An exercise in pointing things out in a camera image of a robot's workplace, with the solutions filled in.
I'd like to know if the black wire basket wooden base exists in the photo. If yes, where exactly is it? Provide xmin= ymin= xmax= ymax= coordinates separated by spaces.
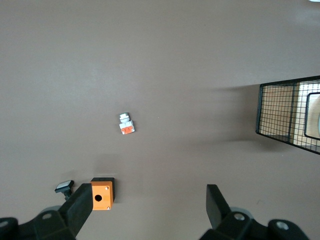
xmin=255 ymin=74 xmax=320 ymax=155

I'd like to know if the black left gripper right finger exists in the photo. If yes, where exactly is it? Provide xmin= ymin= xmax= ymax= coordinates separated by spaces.
xmin=199 ymin=184 xmax=311 ymax=240

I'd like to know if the black square-cap push button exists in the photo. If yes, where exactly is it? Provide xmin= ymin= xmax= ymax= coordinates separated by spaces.
xmin=54 ymin=180 xmax=75 ymax=201

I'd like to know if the brown table cover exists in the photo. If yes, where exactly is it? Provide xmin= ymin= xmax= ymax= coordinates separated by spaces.
xmin=0 ymin=0 xmax=320 ymax=240

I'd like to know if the small orange grey connector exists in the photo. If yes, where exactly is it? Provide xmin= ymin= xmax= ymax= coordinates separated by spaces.
xmin=118 ymin=112 xmax=137 ymax=136

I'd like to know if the orange button enclosure box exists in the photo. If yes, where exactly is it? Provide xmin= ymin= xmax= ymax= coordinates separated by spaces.
xmin=89 ymin=177 xmax=116 ymax=212

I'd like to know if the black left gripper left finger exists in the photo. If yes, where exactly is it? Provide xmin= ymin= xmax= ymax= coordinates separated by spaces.
xmin=0 ymin=183 xmax=93 ymax=240

